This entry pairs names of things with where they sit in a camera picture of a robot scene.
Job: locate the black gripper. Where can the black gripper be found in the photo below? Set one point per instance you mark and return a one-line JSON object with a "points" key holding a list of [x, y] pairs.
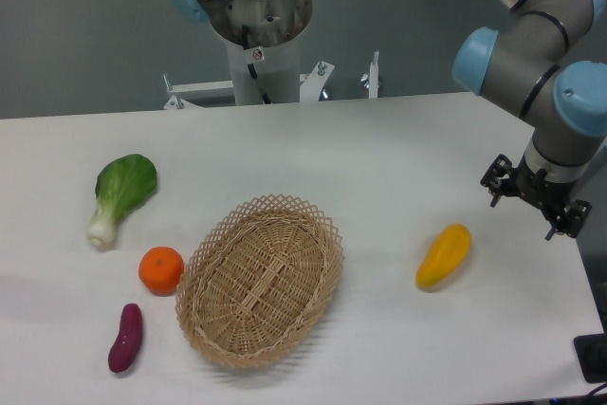
{"points": [[552, 199]]}

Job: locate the yellow orange mango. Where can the yellow orange mango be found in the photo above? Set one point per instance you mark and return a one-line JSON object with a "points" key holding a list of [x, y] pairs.
{"points": [[448, 251]]}

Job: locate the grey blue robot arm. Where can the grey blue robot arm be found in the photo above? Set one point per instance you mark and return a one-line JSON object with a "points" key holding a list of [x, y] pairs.
{"points": [[518, 71]]}

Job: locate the black device at table edge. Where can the black device at table edge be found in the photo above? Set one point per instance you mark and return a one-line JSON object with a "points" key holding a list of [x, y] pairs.
{"points": [[591, 353]]}

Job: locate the woven wicker basket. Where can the woven wicker basket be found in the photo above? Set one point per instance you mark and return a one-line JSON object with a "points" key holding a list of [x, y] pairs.
{"points": [[259, 282]]}

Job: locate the orange tangerine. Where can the orange tangerine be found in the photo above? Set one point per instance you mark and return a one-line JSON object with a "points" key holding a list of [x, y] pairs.
{"points": [[160, 270]]}

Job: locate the green bok choy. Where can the green bok choy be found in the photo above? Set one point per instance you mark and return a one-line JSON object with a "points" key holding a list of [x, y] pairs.
{"points": [[122, 186]]}

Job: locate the purple sweet potato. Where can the purple sweet potato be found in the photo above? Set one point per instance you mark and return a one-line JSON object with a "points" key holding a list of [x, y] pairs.
{"points": [[126, 346]]}

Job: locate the white bracket with bolt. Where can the white bracket with bolt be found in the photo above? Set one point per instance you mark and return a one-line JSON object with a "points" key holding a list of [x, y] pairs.
{"points": [[370, 81]]}

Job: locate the white metal mounting frame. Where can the white metal mounting frame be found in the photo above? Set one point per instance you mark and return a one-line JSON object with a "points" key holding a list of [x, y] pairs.
{"points": [[182, 96]]}

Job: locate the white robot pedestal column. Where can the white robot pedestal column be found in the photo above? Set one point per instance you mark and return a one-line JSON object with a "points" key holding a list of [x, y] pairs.
{"points": [[265, 74]]}

